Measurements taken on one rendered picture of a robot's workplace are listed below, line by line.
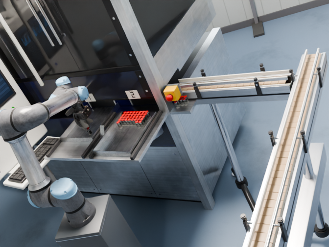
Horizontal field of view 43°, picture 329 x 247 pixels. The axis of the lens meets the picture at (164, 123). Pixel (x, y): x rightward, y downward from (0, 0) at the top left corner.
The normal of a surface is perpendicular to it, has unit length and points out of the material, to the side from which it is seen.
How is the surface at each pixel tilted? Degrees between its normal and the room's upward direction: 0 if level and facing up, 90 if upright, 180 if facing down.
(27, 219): 0
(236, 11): 90
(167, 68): 90
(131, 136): 0
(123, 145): 0
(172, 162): 90
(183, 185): 90
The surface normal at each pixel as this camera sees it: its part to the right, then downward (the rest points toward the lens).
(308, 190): -0.35, -0.76
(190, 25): 0.85, -0.02
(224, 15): -0.11, 0.61
